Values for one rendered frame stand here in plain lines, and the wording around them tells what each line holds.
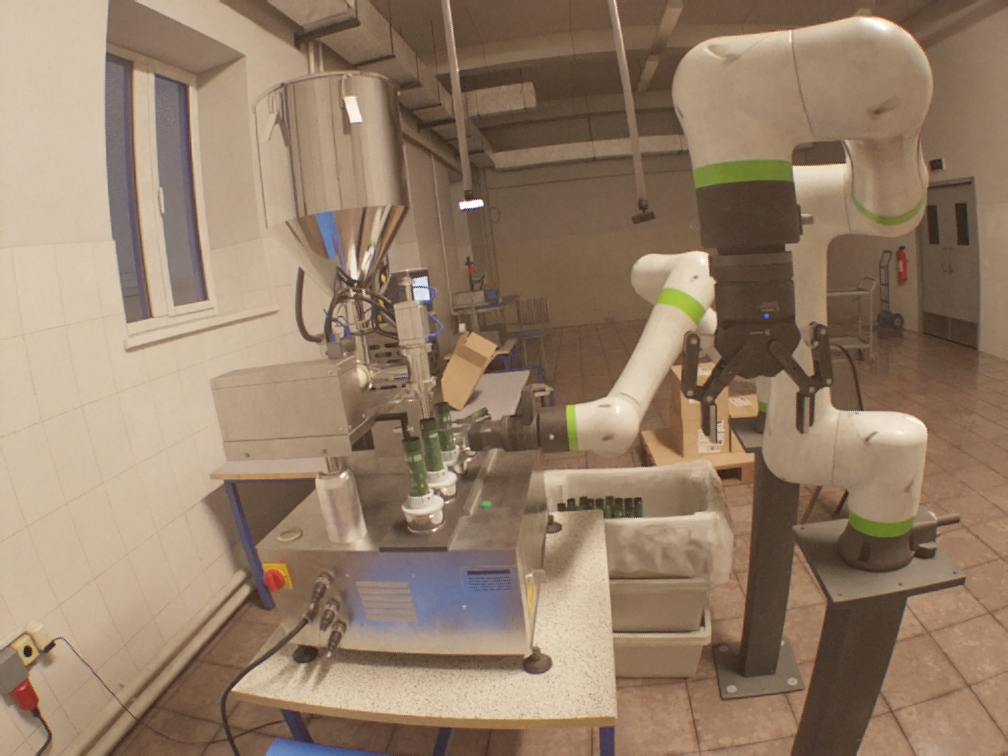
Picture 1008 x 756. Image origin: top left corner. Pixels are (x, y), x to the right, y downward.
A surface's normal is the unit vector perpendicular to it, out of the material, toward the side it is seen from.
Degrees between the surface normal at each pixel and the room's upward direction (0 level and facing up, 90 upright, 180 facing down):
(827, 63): 88
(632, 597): 96
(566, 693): 0
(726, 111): 101
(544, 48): 90
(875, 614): 90
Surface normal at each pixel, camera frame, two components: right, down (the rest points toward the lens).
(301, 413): -0.12, 0.22
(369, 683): -0.12, -0.97
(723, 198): -0.78, 0.22
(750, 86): -0.54, 0.38
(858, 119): -0.37, 0.90
